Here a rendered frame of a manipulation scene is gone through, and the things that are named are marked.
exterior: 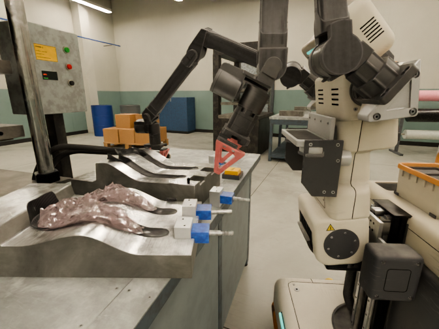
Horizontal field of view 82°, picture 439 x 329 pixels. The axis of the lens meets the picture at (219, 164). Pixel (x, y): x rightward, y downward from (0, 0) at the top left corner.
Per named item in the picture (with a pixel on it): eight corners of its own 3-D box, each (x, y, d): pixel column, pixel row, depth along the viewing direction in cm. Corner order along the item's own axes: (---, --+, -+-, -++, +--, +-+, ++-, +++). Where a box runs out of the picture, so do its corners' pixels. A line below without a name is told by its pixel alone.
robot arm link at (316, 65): (380, 55, 49) (366, 59, 54) (341, 21, 48) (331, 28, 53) (346, 94, 52) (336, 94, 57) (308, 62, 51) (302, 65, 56)
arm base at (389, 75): (421, 67, 47) (385, 73, 58) (390, 39, 46) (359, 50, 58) (386, 105, 49) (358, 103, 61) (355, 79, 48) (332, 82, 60)
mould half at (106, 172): (220, 185, 104) (220, 153, 100) (195, 212, 80) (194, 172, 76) (119, 173, 118) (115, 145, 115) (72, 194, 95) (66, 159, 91)
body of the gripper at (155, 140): (150, 145, 133) (149, 132, 131) (167, 146, 130) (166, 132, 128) (143, 148, 127) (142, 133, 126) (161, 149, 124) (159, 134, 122)
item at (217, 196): (250, 204, 85) (251, 189, 84) (247, 211, 81) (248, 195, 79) (213, 200, 89) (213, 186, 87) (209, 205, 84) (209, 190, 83)
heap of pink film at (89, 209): (159, 204, 71) (157, 178, 69) (139, 239, 54) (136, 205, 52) (68, 204, 72) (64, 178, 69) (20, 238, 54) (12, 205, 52)
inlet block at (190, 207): (231, 216, 71) (231, 198, 69) (232, 225, 66) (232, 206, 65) (185, 216, 71) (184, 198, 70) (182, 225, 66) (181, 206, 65)
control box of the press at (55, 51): (113, 271, 171) (81, 34, 132) (76, 305, 144) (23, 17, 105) (87, 264, 178) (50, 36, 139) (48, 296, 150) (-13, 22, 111)
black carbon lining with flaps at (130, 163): (200, 172, 98) (200, 148, 96) (182, 185, 83) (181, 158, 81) (125, 164, 108) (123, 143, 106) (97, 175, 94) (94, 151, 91)
